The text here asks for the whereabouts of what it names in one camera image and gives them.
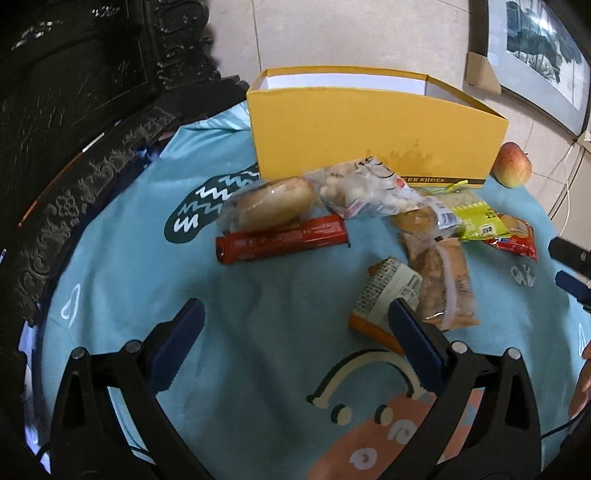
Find yellow cardboard shoe box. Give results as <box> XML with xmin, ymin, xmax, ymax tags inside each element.
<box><xmin>246</xmin><ymin>66</ymin><xmax>508</xmax><ymax>188</ymax></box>

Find red orange snack packet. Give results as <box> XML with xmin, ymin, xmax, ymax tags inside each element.
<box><xmin>485</xmin><ymin>213</ymin><xmax>538</xmax><ymax>262</ymax></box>

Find yellow-green snack packet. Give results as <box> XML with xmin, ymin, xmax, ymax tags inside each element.
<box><xmin>431</xmin><ymin>180</ymin><xmax>510</xmax><ymax>242</ymax></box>

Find dark carved wooden furniture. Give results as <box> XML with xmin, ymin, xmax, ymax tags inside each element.
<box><xmin>0</xmin><ymin>0</ymin><xmax>250</xmax><ymax>351</ymax></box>

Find bag of white steamed buns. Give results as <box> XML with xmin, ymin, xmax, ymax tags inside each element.
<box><xmin>304</xmin><ymin>157</ymin><xmax>425</xmax><ymax>220</ymax></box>

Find person's right hand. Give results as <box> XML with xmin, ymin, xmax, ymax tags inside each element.
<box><xmin>568</xmin><ymin>343</ymin><xmax>591</xmax><ymax>418</ymax></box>

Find orange packet with white label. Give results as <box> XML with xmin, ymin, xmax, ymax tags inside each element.
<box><xmin>348</xmin><ymin>256</ymin><xmax>423</xmax><ymax>356</ymax></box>

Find white cable on floor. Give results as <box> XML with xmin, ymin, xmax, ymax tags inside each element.
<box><xmin>548</xmin><ymin>131</ymin><xmax>591</xmax><ymax>232</ymax></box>

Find round bread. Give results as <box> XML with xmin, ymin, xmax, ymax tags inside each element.
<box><xmin>218</xmin><ymin>176</ymin><xmax>317</xmax><ymax>234</ymax></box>

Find brown pastry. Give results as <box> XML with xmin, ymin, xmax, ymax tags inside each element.
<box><xmin>402</xmin><ymin>233</ymin><xmax>480</xmax><ymax>332</ymax></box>

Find cardboard frame corner protector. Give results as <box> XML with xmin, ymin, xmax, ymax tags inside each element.
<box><xmin>465</xmin><ymin>51</ymin><xmax>502</xmax><ymax>95</ymax></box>

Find red long biscuit pack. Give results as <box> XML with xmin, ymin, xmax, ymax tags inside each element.
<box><xmin>214</xmin><ymin>215</ymin><xmax>351</xmax><ymax>265</ymax></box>

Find red apple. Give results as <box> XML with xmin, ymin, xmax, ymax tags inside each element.
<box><xmin>492</xmin><ymin>142</ymin><xmax>532</xmax><ymax>189</ymax></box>

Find framed lotus painting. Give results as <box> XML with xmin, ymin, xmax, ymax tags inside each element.
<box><xmin>469</xmin><ymin>1</ymin><xmax>590</xmax><ymax>137</ymax></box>

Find small cakes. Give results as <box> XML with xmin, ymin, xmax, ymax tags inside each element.
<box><xmin>391</xmin><ymin>197</ymin><xmax>464</xmax><ymax>260</ymax></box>

